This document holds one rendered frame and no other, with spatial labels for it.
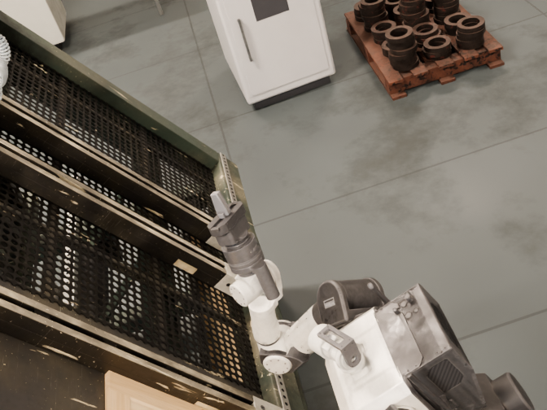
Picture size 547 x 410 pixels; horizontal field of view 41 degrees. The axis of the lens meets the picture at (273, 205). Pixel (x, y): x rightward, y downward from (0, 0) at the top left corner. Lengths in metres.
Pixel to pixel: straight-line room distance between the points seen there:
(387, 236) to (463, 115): 1.11
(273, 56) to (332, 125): 0.62
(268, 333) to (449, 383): 0.52
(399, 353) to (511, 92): 3.34
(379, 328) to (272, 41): 3.43
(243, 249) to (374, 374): 0.42
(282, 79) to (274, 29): 0.37
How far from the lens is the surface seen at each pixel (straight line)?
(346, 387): 1.65
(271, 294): 1.77
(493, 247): 3.74
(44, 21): 6.97
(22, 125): 2.33
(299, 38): 4.94
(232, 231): 1.71
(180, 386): 1.90
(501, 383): 1.92
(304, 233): 4.01
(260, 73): 4.97
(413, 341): 1.61
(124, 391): 1.82
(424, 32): 5.20
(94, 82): 2.91
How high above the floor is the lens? 2.65
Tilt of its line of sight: 39 degrees down
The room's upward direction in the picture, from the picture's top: 18 degrees counter-clockwise
